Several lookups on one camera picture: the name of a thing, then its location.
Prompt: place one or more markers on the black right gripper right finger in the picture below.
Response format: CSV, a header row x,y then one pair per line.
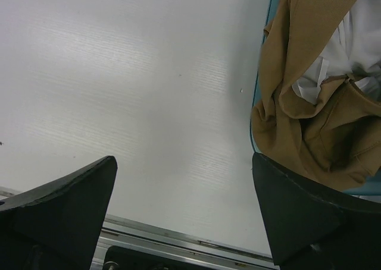
x,y
309,224

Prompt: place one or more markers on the teal plastic basket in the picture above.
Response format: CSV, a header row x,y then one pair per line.
x,y
262,59

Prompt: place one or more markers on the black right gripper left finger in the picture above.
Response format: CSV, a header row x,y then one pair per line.
x,y
57,225

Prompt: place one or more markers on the tan brown skirt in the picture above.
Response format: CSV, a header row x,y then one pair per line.
x,y
315,103

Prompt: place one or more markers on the aluminium table frame rail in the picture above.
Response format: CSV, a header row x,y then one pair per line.
x,y
217,230

